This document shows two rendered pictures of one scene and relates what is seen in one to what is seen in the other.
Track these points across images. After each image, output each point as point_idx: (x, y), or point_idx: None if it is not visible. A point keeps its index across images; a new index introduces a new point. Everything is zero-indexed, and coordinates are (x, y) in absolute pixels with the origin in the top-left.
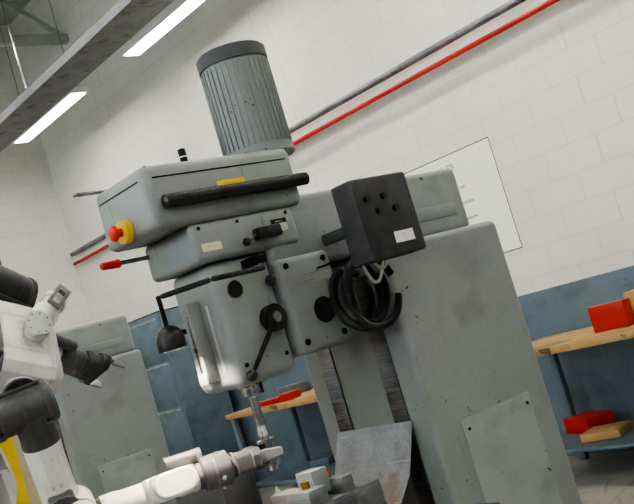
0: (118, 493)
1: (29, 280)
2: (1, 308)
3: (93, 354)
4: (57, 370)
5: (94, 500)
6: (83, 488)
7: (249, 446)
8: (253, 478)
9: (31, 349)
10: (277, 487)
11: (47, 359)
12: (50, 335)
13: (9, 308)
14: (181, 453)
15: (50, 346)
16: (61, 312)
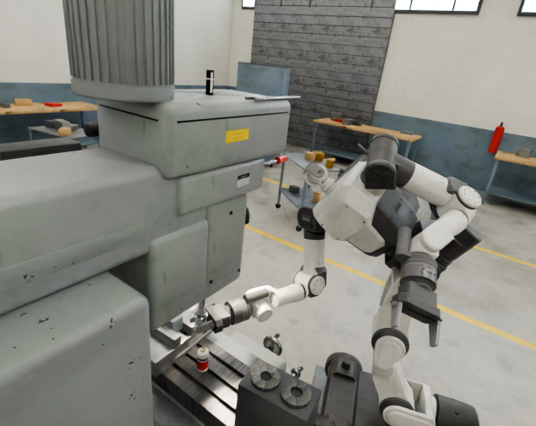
0: (288, 286)
1: (369, 161)
2: (352, 167)
3: (404, 286)
4: (313, 211)
5: (298, 280)
6: (307, 277)
7: (215, 319)
8: (237, 401)
9: (325, 194)
10: (202, 346)
11: (318, 203)
12: (328, 196)
13: (351, 170)
14: (255, 291)
15: (323, 199)
16: (314, 181)
